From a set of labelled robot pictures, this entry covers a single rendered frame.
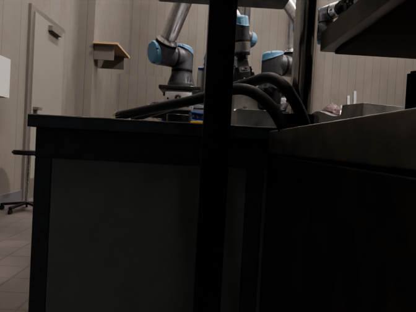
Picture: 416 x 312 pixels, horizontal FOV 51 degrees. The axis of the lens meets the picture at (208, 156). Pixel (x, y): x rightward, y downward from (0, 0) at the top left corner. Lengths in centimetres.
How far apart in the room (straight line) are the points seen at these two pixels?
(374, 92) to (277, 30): 286
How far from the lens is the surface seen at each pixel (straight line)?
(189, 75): 239
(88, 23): 710
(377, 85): 1165
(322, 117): 177
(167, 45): 229
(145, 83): 976
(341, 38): 104
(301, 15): 120
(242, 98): 155
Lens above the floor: 74
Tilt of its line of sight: 2 degrees down
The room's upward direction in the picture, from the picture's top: 3 degrees clockwise
